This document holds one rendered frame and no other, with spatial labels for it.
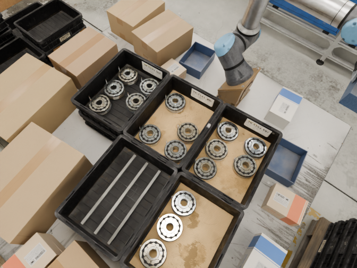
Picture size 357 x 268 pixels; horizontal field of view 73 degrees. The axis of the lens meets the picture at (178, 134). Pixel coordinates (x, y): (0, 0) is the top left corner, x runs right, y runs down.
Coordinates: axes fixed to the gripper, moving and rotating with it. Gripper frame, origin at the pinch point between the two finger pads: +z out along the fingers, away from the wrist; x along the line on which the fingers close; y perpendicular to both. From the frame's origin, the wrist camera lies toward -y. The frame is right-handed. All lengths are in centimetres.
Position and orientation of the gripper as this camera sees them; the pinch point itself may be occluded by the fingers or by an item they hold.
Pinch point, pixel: (356, 80)
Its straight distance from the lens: 125.0
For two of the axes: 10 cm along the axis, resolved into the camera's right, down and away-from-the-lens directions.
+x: 7.7, 5.5, -3.1
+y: -6.4, 6.8, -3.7
